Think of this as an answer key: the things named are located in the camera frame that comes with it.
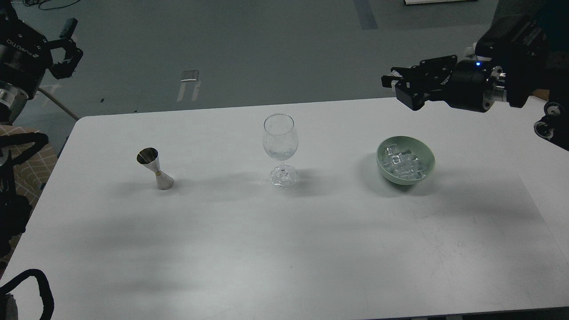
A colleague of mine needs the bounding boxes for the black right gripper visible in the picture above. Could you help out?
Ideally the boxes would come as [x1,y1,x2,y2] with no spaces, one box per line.
[381,55,507,113]

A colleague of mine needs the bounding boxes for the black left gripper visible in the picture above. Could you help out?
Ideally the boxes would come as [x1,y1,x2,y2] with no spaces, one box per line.
[0,0,84,99]

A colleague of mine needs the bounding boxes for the clear ice cubes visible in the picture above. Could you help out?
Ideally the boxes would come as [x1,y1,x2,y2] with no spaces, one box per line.
[380,144,427,180]

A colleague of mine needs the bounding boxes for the steel cocktail jigger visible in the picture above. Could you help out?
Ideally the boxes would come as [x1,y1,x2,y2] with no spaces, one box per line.
[136,148,174,191]

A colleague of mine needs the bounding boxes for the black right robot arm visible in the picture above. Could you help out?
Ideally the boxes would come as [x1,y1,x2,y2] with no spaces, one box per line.
[381,0,569,149]

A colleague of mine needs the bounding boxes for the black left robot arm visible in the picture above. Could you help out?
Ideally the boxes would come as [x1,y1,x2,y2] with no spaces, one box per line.
[1,0,84,272]

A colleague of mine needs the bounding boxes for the clear wine glass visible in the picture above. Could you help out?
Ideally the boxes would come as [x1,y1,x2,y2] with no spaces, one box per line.
[262,113,299,188]

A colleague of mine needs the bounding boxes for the green bowl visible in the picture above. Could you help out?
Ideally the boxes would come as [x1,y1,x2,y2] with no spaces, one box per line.
[376,136,436,186]

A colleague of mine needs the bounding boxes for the beige checked cushion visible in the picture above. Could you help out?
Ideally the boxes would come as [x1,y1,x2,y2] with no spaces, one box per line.
[0,125,57,272]

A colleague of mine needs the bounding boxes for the silver floor plate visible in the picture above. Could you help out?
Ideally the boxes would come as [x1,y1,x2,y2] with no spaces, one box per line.
[180,70,200,82]

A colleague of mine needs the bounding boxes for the black floor cables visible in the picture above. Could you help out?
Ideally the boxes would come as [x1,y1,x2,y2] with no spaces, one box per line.
[11,0,81,12]

